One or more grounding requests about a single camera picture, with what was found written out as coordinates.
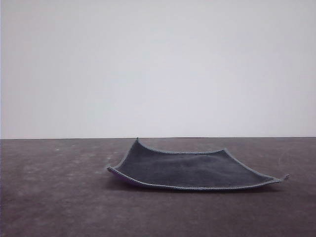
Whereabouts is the purple towel with grey hem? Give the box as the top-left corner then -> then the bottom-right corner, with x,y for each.
106,137 -> 291,191

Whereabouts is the grey table cloth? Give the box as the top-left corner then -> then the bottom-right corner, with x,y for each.
0,137 -> 316,237

